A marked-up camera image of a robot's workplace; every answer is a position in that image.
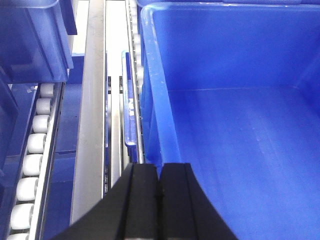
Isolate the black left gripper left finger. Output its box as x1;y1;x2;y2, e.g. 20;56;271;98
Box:
54;163;158;240

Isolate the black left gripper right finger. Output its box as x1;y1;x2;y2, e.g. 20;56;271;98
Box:
158;163;237;240

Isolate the light blue ribbed crate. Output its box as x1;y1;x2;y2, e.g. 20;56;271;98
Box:
138;0;320;240

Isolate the white roller track left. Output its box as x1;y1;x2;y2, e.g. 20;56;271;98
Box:
5;83;65;240

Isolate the dark blue bin upper left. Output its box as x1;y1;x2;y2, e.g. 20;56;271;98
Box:
0;0;77;84

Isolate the steel divider rail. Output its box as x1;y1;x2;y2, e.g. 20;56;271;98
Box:
70;0;106;225

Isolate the white roller track rail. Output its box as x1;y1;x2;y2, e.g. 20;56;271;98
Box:
125;0;145;164

